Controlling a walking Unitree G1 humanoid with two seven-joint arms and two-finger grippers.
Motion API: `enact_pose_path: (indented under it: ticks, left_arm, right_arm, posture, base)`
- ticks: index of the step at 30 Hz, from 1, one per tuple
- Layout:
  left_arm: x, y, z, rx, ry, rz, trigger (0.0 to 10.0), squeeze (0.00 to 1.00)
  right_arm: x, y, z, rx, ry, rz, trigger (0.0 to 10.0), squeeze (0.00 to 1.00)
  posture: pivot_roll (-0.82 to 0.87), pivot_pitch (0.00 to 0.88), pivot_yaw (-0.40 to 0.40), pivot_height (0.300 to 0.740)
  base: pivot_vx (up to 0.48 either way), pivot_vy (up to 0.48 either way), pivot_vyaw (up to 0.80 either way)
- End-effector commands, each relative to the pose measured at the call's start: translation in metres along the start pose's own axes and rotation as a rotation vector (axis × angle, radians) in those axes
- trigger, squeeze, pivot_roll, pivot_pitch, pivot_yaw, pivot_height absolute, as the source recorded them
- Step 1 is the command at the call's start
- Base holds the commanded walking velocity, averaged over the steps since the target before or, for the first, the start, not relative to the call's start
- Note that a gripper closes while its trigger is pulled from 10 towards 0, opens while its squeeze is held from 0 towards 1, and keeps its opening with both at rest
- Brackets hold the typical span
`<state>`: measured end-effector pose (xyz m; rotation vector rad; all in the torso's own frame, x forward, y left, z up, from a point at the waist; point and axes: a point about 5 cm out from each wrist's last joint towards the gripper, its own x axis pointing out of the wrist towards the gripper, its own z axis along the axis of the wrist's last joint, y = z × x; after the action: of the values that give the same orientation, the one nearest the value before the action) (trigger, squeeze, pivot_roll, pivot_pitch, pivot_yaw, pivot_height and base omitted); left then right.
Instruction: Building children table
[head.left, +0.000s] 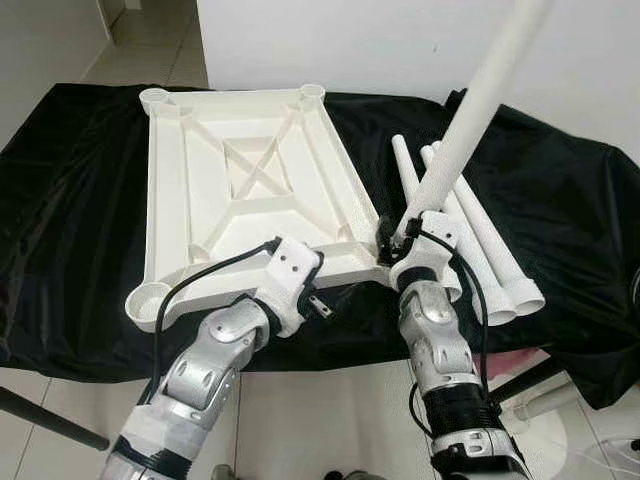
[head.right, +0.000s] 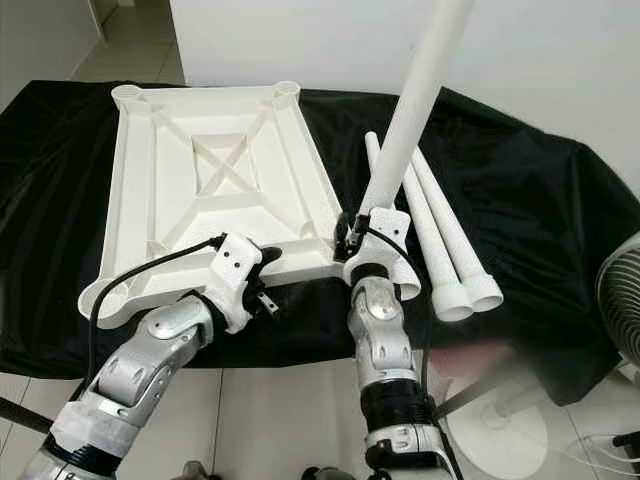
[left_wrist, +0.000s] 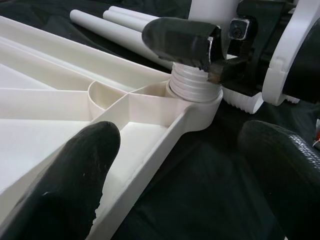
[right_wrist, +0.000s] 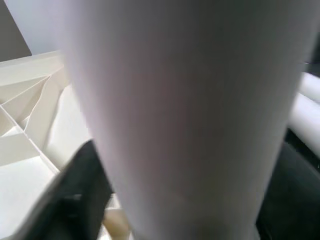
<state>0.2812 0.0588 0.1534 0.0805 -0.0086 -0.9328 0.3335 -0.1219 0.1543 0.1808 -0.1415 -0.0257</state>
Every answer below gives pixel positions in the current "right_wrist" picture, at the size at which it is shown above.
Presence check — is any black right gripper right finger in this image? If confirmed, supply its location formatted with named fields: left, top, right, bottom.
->
left=256, top=129, right=320, bottom=240

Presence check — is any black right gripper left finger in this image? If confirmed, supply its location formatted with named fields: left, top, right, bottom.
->
left=32, top=139, right=114, bottom=240

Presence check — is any white plastic table top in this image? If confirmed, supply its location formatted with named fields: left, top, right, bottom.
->
left=0, top=49, right=133, bottom=240

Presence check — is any white tapered plastic table leg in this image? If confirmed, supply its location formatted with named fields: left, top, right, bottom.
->
left=297, top=71, right=320, bottom=101
left=59, top=0, right=318, bottom=240
left=289, top=96, right=320, bottom=156

